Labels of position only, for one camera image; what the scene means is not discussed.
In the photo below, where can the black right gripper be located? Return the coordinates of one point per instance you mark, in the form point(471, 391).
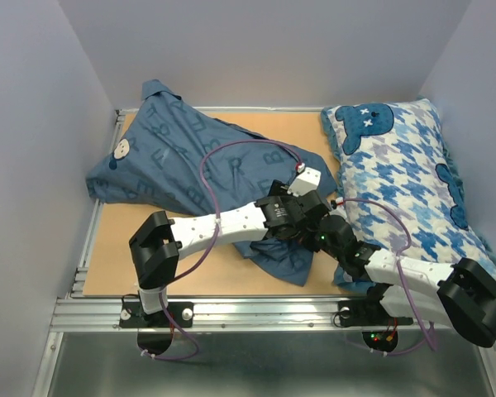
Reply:
point(312, 246)

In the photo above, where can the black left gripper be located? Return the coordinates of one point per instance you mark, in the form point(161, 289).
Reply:
point(279, 190)

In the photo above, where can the blue letter-print pillowcase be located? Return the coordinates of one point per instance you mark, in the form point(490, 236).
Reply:
point(179, 159)

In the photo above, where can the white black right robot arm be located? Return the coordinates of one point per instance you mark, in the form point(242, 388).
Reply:
point(460, 295)

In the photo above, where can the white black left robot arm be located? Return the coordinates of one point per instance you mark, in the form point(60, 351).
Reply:
point(161, 242)

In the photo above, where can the blue houndstooth bear pillow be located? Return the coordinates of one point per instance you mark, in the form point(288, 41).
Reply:
point(400, 183)

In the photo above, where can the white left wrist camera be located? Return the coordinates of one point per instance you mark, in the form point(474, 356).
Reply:
point(305, 182)

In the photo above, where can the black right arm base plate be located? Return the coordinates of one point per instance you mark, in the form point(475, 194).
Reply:
point(365, 313)

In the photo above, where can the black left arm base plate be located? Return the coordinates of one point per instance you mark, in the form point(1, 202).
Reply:
point(133, 316)

